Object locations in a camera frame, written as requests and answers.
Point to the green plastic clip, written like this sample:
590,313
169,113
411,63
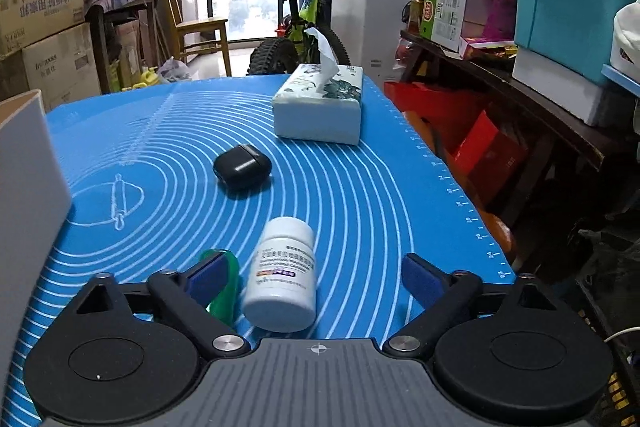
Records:
227,302

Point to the white chest freezer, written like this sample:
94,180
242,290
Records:
370,17

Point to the light blue plastic bin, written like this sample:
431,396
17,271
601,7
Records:
622,79

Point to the white cloth bundle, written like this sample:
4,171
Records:
629,37

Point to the large brown cardboard box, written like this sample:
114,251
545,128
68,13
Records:
60,62

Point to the green and white carton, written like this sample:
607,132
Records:
445,22

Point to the white tissue box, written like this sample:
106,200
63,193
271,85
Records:
320,117

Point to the white foam box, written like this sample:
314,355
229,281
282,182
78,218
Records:
555,92

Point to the white pill bottle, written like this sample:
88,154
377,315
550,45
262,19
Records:
280,287

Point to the cluttered wooden desk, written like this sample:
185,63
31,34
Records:
122,2

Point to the cooking oil bottle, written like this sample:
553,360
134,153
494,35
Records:
416,14

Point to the yellow plastic toy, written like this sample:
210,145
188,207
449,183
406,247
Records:
146,79

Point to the red flat box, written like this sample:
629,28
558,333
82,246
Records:
492,157

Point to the dark wooden side table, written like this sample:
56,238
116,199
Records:
500,82

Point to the green black bicycle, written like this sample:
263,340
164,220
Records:
305,12

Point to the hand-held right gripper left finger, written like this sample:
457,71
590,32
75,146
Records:
207,282

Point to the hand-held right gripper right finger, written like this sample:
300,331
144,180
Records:
422,279

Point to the red gift bag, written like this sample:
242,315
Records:
430,107

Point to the crumpled plastic bag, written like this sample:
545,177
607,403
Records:
175,71

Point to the black plastic crate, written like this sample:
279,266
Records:
610,307

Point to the black earbud case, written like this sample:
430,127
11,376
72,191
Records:
242,169

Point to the blue silicone baking mat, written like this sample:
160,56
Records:
350,187

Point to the teal plastic storage bin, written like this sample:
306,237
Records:
560,17

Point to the wooden chair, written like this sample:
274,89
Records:
200,27

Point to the beige plastic storage basket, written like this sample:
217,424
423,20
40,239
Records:
25,207

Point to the pink flat box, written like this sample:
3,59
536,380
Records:
485,47

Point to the open taped cardboard box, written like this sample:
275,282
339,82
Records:
40,12

